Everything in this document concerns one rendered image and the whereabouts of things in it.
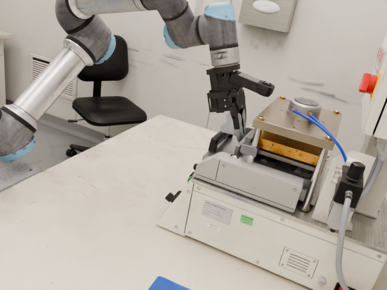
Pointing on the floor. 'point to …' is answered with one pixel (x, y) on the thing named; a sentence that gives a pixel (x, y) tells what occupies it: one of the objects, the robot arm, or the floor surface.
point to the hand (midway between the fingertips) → (242, 138)
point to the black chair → (108, 118)
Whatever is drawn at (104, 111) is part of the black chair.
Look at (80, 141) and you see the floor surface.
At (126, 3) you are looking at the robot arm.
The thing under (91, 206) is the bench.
